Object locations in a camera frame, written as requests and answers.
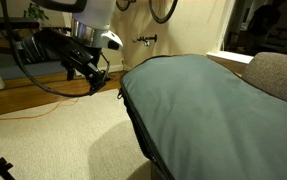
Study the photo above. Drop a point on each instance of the dark striped duffel bag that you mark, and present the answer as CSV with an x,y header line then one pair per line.
x,y
29,53

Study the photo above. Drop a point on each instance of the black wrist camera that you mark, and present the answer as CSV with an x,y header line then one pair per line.
x,y
59,48

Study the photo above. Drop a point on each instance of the large teal padded zip bag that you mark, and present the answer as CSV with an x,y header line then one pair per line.
x,y
216,116

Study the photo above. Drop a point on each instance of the white wall outlet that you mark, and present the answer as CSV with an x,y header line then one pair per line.
x,y
122,62

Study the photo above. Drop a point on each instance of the black long desk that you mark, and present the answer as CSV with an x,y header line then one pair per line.
x,y
23,23

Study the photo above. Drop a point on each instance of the leafy green houseplant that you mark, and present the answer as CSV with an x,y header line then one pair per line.
x,y
36,11

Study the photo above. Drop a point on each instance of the grey fabric sofa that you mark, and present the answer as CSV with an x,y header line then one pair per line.
x,y
276,76

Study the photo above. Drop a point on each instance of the blue rug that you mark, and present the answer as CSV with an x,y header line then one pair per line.
x,y
46,70

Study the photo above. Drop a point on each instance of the small black zip pull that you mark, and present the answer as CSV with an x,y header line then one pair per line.
x,y
120,94

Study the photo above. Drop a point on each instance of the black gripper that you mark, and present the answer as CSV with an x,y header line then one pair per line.
x,y
96,58

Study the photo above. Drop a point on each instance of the white window frame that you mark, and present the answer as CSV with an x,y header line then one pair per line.
x,y
228,56

